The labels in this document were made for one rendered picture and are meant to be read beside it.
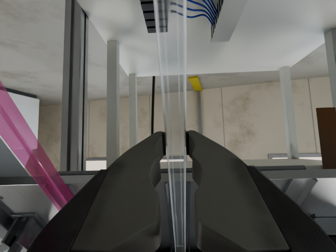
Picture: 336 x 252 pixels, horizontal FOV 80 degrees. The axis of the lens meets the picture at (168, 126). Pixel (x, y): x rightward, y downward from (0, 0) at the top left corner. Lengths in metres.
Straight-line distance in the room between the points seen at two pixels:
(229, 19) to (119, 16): 0.26
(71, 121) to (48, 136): 4.13
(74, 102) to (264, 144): 2.98
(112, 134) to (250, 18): 0.48
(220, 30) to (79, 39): 0.33
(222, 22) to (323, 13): 0.28
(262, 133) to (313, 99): 0.83
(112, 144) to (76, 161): 0.15
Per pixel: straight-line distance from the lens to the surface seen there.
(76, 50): 0.53
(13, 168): 0.30
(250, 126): 3.25
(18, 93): 3.82
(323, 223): 0.29
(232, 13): 0.51
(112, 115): 0.60
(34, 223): 0.29
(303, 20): 0.70
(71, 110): 0.50
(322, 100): 3.54
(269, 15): 0.64
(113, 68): 0.64
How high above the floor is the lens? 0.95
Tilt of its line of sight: 7 degrees down
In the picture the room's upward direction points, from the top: 178 degrees clockwise
